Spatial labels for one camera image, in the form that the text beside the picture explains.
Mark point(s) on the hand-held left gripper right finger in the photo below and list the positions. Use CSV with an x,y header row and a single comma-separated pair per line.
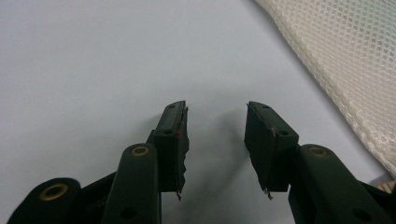
x,y
267,149

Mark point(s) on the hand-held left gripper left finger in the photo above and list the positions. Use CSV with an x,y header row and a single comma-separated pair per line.
x,y
169,149

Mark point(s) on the white mesh zipper pouch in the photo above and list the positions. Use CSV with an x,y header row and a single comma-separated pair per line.
x,y
342,46

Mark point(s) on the light blue table mat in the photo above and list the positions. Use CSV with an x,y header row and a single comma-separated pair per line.
x,y
93,62

